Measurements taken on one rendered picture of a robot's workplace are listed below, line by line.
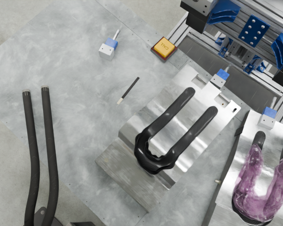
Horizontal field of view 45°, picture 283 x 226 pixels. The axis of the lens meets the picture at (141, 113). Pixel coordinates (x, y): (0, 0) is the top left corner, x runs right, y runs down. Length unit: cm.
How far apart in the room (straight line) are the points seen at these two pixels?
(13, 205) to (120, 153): 108
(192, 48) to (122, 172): 113
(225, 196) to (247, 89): 100
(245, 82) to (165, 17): 76
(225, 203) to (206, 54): 113
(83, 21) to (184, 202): 84
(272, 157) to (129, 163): 51
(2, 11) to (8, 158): 103
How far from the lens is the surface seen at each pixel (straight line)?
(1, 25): 257
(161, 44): 140
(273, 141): 134
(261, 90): 213
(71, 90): 137
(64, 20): 152
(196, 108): 126
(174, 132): 121
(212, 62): 212
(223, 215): 119
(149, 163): 121
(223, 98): 132
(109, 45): 139
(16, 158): 220
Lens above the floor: 206
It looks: 73 degrees down
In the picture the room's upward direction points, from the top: 6 degrees clockwise
